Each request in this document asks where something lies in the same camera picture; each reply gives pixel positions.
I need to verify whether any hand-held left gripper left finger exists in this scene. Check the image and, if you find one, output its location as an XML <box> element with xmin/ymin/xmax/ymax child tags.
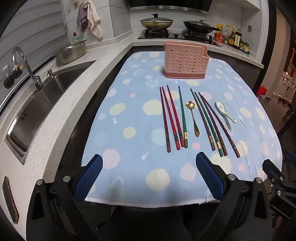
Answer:
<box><xmin>26</xmin><ymin>153</ymin><xmax>111</xmax><ymax>241</ymax></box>

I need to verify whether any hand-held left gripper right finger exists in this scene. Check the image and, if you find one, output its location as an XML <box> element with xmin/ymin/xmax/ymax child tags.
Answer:
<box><xmin>196</xmin><ymin>152</ymin><xmax>273</xmax><ymax>241</ymax></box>

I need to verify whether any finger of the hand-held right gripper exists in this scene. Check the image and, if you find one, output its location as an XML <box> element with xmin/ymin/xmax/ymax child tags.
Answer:
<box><xmin>262</xmin><ymin>159</ymin><xmax>285</xmax><ymax>186</ymax></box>

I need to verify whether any dark purple chopstick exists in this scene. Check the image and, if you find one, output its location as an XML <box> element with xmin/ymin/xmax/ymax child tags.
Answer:
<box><xmin>200</xmin><ymin>95</ymin><xmax>241</xmax><ymax>159</ymax></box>
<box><xmin>159</xmin><ymin>87</ymin><xmax>172</xmax><ymax>153</ymax></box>

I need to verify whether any red chopstick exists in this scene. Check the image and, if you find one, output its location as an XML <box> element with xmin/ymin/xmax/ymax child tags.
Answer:
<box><xmin>161</xmin><ymin>86</ymin><xmax>181</xmax><ymax>151</ymax></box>
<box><xmin>167</xmin><ymin>85</ymin><xmax>185</xmax><ymax>147</ymax></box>

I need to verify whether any pink perforated utensil holder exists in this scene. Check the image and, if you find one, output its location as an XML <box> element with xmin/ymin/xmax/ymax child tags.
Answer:
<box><xmin>163</xmin><ymin>41</ymin><xmax>210</xmax><ymax>80</ymax></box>

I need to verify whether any green chopstick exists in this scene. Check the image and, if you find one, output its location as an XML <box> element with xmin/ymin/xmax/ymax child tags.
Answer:
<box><xmin>178</xmin><ymin>85</ymin><xmax>188</xmax><ymax>148</ymax></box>
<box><xmin>194</xmin><ymin>91</ymin><xmax>224</xmax><ymax>157</ymax></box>

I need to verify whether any white kitchen counter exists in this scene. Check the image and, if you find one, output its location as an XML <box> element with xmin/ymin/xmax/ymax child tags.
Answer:
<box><xmin>0</xmin><ymin>35</ymin><xmax>264</xmax><ymax>241</ymax></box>

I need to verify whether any white ceramic spoon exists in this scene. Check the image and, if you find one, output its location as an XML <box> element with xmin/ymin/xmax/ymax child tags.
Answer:
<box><xmin>215</xmin><ymin>100</ymin><xmax>238</xmax><ymax>124</ymax></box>

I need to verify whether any gold flower spoon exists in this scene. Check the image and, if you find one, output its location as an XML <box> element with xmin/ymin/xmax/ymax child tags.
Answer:
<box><xmin>186</xmin><ymin>100</ymin><xmax>200</xmax><ymax>138</ymax></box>

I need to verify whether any blue dotted tablecloth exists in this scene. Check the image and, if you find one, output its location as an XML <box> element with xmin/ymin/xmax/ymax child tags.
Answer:
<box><xmin>81</xmin><ymin>51</ymin><xmax>284</xmax><ymax>207</ymax></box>

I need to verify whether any dark brown flat case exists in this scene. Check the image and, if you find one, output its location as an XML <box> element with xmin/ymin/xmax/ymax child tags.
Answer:
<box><xmin>2</xmin><ymin>176</ymin><xmax>19</xmax><ymax>224</ymax></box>

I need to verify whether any white cabinet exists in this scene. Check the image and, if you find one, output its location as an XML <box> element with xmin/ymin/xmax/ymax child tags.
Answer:
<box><xmin>275</xmin><ymin>71</ymin><xmax>296</xmax><ymax>103</ymax></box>
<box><xmin>213</xmin><ymin>0</ymin><xmax>260</xmax><ymax>13</ymax></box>

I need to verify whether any stainless steel sink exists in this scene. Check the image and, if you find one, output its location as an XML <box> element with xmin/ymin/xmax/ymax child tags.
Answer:
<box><xmin>5</xmin><ymin>60</ymin><xmax>97</xmax><ymax>165</ymax></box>

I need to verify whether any chrome faucet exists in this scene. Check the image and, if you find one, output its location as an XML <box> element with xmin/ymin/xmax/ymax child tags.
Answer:
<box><xmin>10</xmin><ymin>46</ymin><xmax>44</xmax><ymax>91</ymax></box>

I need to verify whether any stainless steel bowl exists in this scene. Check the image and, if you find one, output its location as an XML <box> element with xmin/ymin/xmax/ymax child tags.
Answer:
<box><xmin>57</xmin><ymin>40</ymin><xmax>87</xmax><ymax>65</ymax></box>

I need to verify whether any dark soy sauce bottle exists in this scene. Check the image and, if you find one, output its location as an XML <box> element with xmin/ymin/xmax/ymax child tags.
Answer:
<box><xmin>233</xmin><ymin>29</ymin><xmax>243</xmax><ymax>50</ymax></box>

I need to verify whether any red seasoning package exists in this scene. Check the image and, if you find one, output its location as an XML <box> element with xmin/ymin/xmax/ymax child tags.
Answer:
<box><xmin>214</xmin><ymin>32</ymin><xmax>229</xmax><ymax>45</ymax></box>

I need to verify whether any black gas stove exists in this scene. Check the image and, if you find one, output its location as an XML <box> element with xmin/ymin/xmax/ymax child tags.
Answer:
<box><xmin>137</xmin><ymin>29</ymin><xmax>213</xmax><ymax>44</ymax></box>

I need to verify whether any striped window blind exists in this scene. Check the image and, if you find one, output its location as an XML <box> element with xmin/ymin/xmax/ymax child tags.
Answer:
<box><xmin>0</xmin><ymin>11</ymin><xmax>70</xmax><ymax>98</ymax></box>

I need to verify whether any black pan with lid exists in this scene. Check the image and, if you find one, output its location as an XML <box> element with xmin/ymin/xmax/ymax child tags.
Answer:
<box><xmin>183</xmin><ymin>19</ymin><xmax>223</xmax><ymax>35</ymax></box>

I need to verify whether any cream hanging towel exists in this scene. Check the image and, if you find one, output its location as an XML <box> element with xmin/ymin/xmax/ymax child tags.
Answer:
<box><xmin>84</xmin><ymin>0</ymin><xmax>103</xmax><ymax>39</ymax></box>

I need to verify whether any purple hanging cloth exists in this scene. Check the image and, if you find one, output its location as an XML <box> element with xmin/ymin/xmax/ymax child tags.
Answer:
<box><xmin>77</xmin><ymin>3</ymin><xmax>90</xmax><ymax>33</ymax></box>

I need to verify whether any wok with glass lid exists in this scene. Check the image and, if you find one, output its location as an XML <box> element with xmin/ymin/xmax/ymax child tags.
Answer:
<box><xmin>140</xmin><ymin>13</ymin><xmax>174</xmax><ymax>30</ymax></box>

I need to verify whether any white upper cabinet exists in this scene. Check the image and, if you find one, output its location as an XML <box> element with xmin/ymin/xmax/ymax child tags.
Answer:
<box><xmin>213</xmin><ymin>0</ymin><xmax>260</xmax><ymax>13</ymax></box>

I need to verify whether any black range hood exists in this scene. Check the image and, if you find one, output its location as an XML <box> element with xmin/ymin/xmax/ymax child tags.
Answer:
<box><xmin>128</xmin><ymin>0</ymin><xmax>213</xmax><ymax>12</ymax></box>

